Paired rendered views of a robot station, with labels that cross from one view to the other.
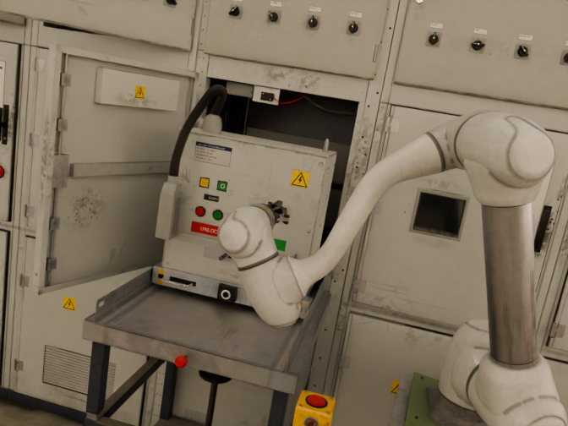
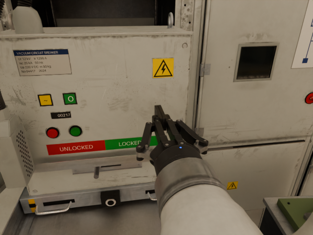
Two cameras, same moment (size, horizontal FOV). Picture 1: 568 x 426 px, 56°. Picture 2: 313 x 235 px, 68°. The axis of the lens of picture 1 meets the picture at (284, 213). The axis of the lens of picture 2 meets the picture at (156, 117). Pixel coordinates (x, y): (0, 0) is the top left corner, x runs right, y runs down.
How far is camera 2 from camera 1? 1.10 m
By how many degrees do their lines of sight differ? 23
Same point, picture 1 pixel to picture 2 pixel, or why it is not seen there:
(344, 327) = not seen: hidden behind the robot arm
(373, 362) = not seen: hidden behind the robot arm
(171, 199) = (8, 142)
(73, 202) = not seen: outside the picture
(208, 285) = (88, 197)
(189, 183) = (26, 106)
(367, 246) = (201, 102)
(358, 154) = (183, 23)
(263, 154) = (111, 48)
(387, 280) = (219, 122)
